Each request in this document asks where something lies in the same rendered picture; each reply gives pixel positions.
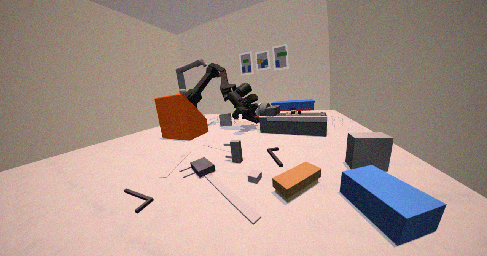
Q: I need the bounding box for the blue rectangular block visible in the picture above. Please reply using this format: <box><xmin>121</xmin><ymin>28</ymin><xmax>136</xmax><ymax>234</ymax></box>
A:
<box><xmin>339</xmin><ymin>165</ymin><xmax>447</xmax><ymax>246</ymax></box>

